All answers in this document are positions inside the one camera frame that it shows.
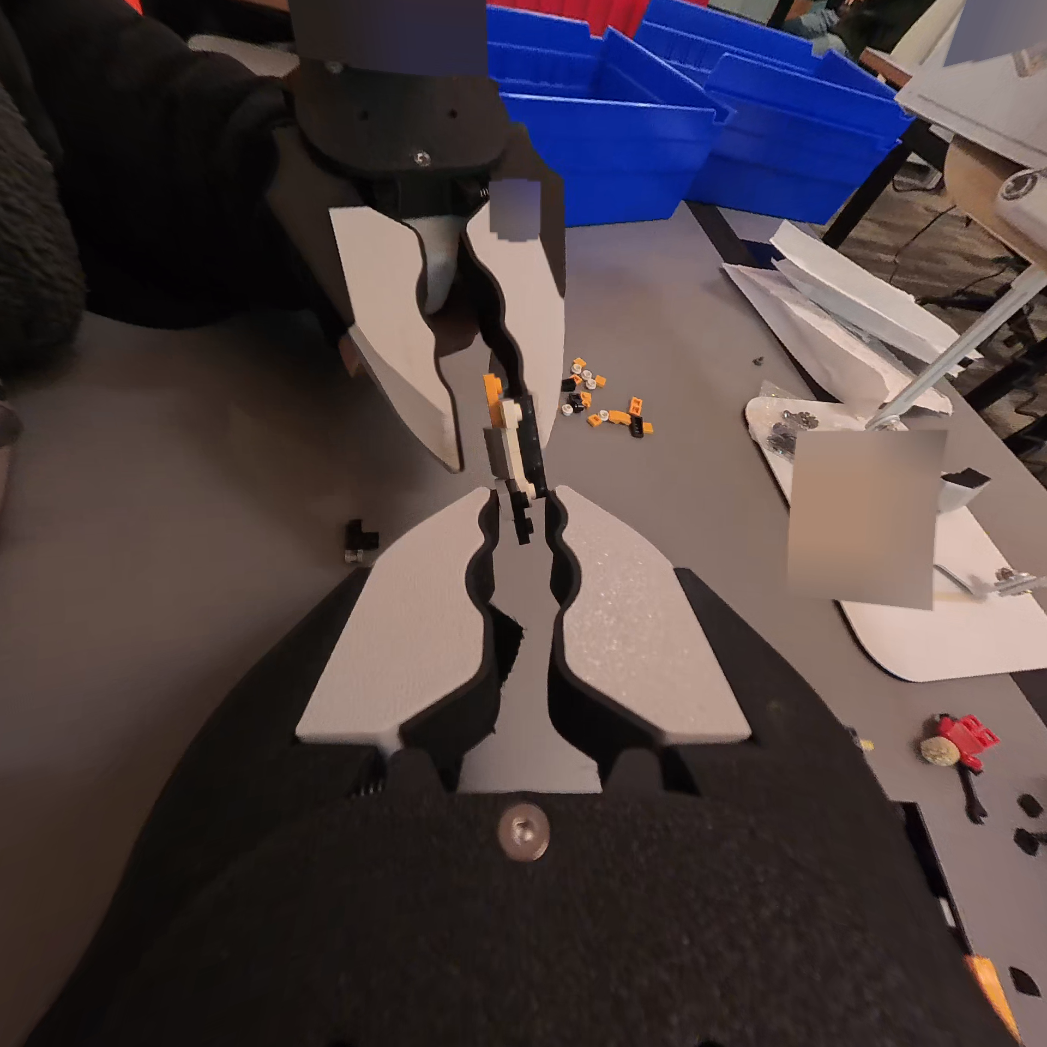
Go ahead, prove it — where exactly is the pile of small lego pieces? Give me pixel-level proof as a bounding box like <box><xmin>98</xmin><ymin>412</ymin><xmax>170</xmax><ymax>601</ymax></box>
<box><xmin>561</xmin><ymin>356</ymin><xmax>658</xmax><ymax>439</ymax></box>

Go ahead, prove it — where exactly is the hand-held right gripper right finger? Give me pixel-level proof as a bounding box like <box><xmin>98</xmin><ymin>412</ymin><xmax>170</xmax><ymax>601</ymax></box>
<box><xmin>546</xmin><ymin>486</ymin><xmax>752</xmax><ymax>746</ymax></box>

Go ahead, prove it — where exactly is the white paper bag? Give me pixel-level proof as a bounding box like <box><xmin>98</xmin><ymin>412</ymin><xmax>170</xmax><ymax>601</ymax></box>
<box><xmin>770</xmin><ymin>219</ymin><xmax>983</xmax><ymax>363</ymax></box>
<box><xmin>723</xmin><ymin>261</ymin><xmax>954</xmax><ymax>416</ymax></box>

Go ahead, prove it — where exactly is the blue plastic storage bin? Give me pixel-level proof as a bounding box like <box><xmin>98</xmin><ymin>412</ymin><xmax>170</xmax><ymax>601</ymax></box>
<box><xmin>500</xmin><ymin>32</ymin><xmax>734</xmax><ymax>228</ymax></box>
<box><xmin>487</xmin><ymin>3</ymin><xmax>611</xmax><ymax>91</ymax></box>
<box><xmin>637</xmin><ymin>0</ymin><xmax>856</xmax><ymax>91</ymax></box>
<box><xmin>703</xmin><ymin>52</ymin><xmax>916</xmax><ymax>225</ymax></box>

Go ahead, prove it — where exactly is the pile of black lego parts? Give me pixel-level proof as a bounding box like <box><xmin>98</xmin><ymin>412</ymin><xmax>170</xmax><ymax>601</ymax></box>
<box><xmin>768</xmin><ymin>405</ymin><xmax>820</xmax><ymax>455</ymax></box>

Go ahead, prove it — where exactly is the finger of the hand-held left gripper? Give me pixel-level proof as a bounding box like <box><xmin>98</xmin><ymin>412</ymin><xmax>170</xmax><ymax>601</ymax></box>
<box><xmin>330</xmin><ymin>207</ymin><xmax>465</xmax><ymax>473</ymax></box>
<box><xmin>464</xmin><ymin>221</ymin><xmax>568</xmax><ymax>428</ymax></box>

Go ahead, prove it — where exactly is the person's left forearm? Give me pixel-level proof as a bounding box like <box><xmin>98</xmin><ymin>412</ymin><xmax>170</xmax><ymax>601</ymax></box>
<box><xmin>0</xmin><ymin>0</ymin><xmax>345</xmax><ymax>331</ymax></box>

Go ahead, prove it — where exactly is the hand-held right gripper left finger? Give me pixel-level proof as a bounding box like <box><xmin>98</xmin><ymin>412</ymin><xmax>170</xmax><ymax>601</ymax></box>
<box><xmin>294</xmin><ymin>486</ymin><xmax>500</xmax><ymax>751</ymax></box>

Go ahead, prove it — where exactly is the small lego subassembly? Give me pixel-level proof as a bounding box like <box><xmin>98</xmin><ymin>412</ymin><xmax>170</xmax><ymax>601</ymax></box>
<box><xmin>482</xmin><ymin>371</ymin><xmax>550</xmax><ymax>544</ymax></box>

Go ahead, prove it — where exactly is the person's left hand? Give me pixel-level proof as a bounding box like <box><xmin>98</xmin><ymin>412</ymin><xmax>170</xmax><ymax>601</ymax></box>
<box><xmin>435</xmin><ymin>313</ymin><xmax>494</xmax><ymax>362</ymax></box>

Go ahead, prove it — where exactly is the red plastic storage bin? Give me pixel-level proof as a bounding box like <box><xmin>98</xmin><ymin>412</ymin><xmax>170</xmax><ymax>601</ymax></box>
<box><xmin>568</xmin><ymin>0</ymin><xmax>656</xmax><ymax>37</ymax></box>

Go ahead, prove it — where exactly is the red and tan lego figure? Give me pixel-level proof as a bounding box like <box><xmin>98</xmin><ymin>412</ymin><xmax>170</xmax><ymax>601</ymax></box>
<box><xmin>919</xmin><ymin>711</ymin><xmax>1002</xmax><ymax>773</ymax></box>

